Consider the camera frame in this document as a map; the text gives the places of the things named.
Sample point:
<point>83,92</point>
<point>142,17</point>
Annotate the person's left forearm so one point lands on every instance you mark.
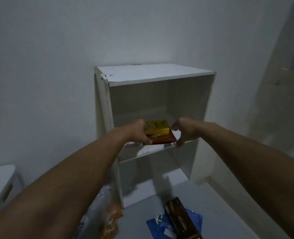
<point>62,186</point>

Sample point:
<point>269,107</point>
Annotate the person's left hand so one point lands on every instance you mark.
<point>134,131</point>

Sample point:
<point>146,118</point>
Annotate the person's right hand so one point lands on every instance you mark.
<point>190,129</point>

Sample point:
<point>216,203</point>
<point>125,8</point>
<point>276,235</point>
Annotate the red snack box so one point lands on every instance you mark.
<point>164,139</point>

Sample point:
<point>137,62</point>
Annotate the person's right forearm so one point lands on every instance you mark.
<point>256,166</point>

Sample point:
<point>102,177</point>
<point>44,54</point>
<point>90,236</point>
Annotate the clear bag of orange snacks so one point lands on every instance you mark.
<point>112,216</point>

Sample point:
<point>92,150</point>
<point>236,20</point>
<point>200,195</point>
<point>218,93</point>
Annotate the yellow snack box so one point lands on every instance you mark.
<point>159,126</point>

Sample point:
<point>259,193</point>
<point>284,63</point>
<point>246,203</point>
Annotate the blue snack package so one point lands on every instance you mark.
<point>157,226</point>

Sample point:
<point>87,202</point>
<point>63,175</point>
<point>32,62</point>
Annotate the white wooden shelf unit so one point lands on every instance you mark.
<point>149,72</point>

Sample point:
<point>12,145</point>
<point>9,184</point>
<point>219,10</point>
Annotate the dark brown snack wrapper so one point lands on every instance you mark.
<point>179,216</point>

